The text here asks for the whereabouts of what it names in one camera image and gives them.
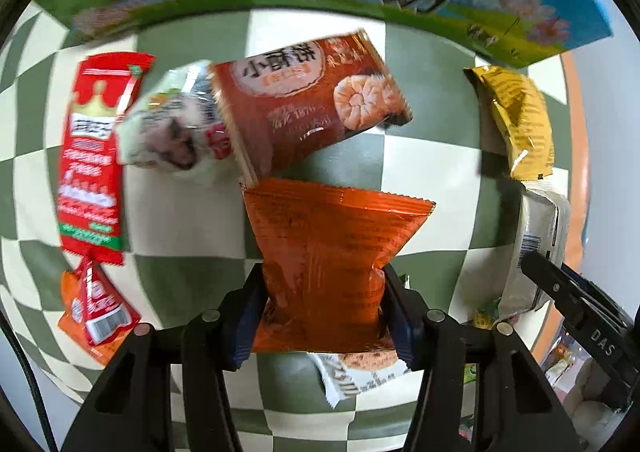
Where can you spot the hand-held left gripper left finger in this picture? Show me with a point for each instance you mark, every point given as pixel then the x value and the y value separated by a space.
pixel 244 327

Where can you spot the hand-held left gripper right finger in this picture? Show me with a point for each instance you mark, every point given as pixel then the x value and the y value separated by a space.
pixel 400 327

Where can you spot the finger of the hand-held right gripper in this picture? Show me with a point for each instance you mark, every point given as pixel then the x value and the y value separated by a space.
pixel 547 277

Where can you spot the white barcode snack packet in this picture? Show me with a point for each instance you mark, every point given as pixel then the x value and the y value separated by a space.
pixel 535 222

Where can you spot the plain orange snack packet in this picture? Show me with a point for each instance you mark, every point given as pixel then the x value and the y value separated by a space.
pixel 320 252

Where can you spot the white fruit print snack packet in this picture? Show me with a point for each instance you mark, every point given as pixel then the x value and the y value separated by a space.
pixel 170 132

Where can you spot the red crown print snack packet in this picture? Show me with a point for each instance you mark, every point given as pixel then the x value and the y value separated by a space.
pixel 90 157

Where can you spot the white cookie picture snack packet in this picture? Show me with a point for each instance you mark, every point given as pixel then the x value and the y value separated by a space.
pixel 350 372

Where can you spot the small green snack packet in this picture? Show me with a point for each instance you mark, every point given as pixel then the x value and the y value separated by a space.
pixel 484 318

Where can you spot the green white checkered tablecloth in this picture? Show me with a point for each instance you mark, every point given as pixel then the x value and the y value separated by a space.
pixel 430 182

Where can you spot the small orange triangular snack packet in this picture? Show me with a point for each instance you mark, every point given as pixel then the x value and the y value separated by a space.
pixel 95 312

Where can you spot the yellow snack packet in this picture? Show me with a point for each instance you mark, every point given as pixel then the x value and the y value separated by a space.
pixel 520 117

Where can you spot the orange pastry picture snack packet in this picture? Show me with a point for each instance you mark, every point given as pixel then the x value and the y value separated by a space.
pixel 300 107

